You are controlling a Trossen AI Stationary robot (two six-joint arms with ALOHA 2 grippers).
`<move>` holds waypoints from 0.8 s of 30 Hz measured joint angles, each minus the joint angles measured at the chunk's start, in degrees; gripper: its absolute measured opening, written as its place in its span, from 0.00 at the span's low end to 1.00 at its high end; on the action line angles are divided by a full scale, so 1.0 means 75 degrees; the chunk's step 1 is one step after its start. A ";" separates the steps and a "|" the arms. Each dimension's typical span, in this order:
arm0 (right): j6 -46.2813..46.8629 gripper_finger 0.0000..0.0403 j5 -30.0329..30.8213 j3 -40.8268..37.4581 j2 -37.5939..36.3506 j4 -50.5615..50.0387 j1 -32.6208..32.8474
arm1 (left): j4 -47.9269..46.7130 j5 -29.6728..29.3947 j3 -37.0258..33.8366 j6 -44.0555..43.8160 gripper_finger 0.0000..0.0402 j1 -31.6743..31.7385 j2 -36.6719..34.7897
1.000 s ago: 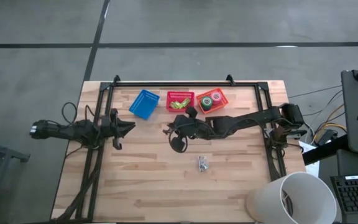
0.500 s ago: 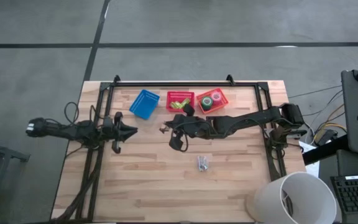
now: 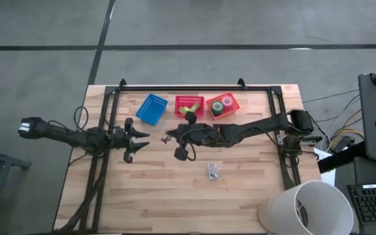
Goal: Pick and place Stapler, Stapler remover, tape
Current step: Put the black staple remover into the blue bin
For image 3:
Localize blue plastic basket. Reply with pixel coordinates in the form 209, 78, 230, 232
134, 93, 168, 127

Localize orange plastic basket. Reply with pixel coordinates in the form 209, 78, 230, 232
206, 92, 241, 121

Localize black cable bundle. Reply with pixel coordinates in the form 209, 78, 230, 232
57, 153, 108, 232

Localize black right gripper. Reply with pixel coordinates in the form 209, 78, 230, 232
167, 112, 223, 161

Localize black power adapter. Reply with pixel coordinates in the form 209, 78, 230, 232
333, 136, 356, 153

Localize green tape roll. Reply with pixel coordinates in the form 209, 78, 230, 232
211, 101, 225, 116

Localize yellow cable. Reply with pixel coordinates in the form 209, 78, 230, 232
328, 129, 366, 148

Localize black table rig frame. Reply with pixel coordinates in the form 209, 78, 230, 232
76, 78, 303, 231

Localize white round bin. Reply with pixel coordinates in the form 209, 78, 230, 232
266, 180, 354, 235

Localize small black clamp device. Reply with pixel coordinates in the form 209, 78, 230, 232
301, 134, 323, 145

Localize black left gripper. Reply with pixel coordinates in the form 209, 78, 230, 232
111, 117, 151, 163

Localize black floor cables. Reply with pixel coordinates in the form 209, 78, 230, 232
305, 88, 362, 131

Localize white paper sheet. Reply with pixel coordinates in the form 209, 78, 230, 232
313, 148, 336, 187

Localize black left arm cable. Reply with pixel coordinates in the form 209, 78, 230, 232
72, 105, 89, 132

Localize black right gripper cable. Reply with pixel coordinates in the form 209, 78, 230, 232
178, 129, 198, 162

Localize red plastic basket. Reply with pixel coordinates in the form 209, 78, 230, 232
174, 95, 206, 119

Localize black diagonal bar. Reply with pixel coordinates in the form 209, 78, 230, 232
317, 140, 367, 174

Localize black keyboard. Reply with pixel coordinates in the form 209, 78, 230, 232
347, 183, 376, 226

